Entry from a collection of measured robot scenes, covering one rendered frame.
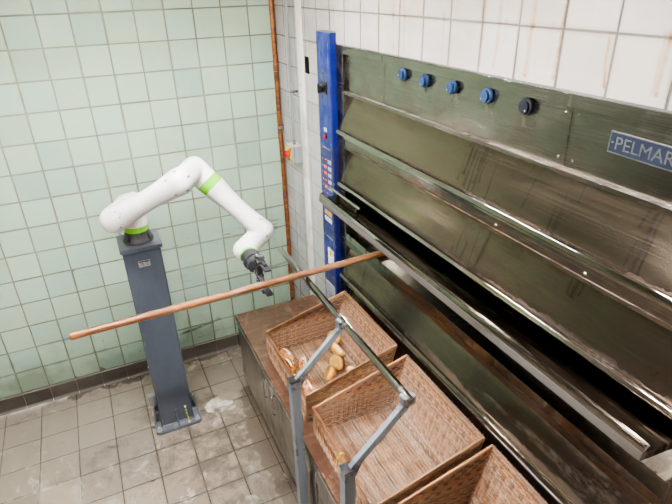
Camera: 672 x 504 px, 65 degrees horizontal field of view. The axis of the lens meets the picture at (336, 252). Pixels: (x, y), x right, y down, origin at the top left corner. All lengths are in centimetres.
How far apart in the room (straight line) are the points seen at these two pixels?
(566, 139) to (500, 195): 29
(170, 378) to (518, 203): 227
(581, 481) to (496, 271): 67
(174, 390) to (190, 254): 86
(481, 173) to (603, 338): 62
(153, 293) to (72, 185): 80
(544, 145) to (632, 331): 53
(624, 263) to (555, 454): 73
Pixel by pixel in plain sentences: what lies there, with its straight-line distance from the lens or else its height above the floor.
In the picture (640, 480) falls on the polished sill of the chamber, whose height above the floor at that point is 118.
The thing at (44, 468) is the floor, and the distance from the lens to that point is 355.
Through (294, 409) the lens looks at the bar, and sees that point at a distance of 225.
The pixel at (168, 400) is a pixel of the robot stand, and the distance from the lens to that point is 336.
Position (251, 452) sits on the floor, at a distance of 324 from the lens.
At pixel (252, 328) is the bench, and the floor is 58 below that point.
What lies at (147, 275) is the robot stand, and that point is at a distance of 290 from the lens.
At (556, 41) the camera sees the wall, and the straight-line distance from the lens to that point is 153.
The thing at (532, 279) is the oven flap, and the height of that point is 155.
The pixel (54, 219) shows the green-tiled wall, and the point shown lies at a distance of 340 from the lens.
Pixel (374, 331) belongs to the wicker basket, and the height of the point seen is 81.
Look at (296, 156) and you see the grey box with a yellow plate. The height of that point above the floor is 145.
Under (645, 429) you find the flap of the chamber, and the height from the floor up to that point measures 140.
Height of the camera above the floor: 236
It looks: 27 degrees down
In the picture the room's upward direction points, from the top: 2 degrees counter-clockwise
